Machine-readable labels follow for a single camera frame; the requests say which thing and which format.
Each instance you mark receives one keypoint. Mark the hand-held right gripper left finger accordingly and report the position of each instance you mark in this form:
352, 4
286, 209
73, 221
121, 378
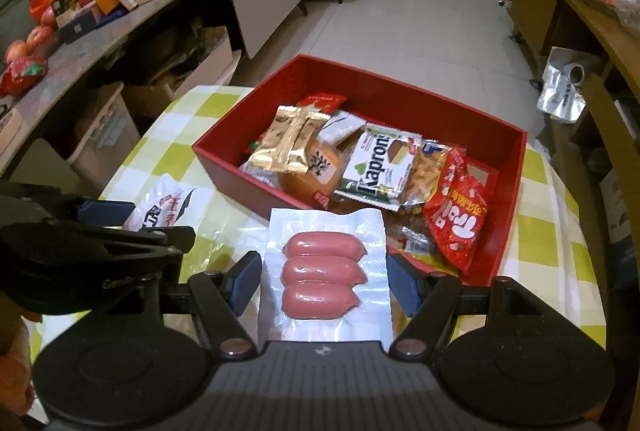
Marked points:
245, 281

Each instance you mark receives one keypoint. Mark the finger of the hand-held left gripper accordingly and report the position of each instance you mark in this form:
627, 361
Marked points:
107, 213
150, 238

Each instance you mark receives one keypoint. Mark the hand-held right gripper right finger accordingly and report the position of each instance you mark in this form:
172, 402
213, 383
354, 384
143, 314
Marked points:
402, 283

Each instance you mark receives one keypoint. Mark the white and red snack packet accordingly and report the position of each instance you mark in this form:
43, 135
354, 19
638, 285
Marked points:
160, 206

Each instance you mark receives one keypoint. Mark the vacuum-packed sausage packet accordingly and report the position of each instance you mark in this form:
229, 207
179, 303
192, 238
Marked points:
320, 271

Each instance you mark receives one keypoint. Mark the red gummy candy packet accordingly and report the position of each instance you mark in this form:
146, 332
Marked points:
457, 216

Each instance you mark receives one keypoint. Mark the red cardboard box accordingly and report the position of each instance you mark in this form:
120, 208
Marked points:
235, 183

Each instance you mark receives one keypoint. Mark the clear waffle packet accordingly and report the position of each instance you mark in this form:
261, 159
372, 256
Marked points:
425, 173

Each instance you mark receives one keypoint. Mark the white wafer packet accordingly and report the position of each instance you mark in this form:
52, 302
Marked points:
372, 166

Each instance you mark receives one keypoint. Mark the bread packet with orange label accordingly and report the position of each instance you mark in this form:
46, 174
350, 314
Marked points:
315, 171

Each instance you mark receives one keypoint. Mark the gold snack packet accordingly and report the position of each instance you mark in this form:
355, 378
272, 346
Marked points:
287, 138

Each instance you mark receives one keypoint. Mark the person's left hand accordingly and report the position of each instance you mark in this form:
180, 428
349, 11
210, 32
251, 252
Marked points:
17, 361

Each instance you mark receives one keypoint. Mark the beige storage bin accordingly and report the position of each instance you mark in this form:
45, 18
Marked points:
100, 136

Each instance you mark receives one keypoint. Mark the brown cardboard box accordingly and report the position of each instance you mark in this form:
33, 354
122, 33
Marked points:
150, 96

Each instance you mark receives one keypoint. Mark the red printed bag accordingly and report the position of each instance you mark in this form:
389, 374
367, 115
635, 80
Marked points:
22, 76

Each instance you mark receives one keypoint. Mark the red apple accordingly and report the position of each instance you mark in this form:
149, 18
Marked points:
48, 17
17, 51
39, 36

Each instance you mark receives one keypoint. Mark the dark blue box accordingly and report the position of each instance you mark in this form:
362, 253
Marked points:
80, 26

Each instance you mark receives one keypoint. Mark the silver foil bag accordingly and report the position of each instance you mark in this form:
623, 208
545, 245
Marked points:
562, 91

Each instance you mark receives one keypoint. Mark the brown wooden sideboard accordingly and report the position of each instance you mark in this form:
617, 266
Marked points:
590, 11

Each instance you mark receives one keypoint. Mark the clear plastic bag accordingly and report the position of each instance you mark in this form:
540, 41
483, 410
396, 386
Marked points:
625, 1

